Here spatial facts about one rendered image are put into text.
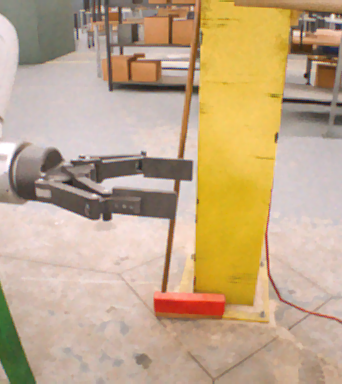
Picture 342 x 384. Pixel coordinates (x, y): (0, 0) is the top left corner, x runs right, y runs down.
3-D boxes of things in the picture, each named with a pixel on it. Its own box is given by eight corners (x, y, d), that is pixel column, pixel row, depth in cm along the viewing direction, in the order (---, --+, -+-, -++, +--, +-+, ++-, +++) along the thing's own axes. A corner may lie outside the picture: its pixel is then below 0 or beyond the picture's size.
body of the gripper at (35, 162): (45, 189, 55) (103, 194, 53) (14, 210, 47) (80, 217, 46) (41, 139, 52) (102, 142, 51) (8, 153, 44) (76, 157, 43)
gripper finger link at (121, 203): (97, 192, 41) (86, 202, 38) (142, 196, 40) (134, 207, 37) (97, 205, 41) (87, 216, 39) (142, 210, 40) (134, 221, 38)
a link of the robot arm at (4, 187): (-22, 212, 48) (15, 216, 47) (-31, 145, 45) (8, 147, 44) (14, 190, 56) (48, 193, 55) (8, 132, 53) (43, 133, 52)
